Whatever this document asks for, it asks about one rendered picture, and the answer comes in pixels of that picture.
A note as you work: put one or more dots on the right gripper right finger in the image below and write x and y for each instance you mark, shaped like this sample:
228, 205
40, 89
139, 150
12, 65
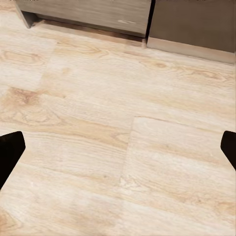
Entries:
228, 146

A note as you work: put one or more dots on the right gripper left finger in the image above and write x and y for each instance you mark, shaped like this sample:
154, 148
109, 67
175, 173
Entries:
12, 146

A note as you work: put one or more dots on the dishwasher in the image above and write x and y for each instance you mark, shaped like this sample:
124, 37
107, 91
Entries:
123, 16

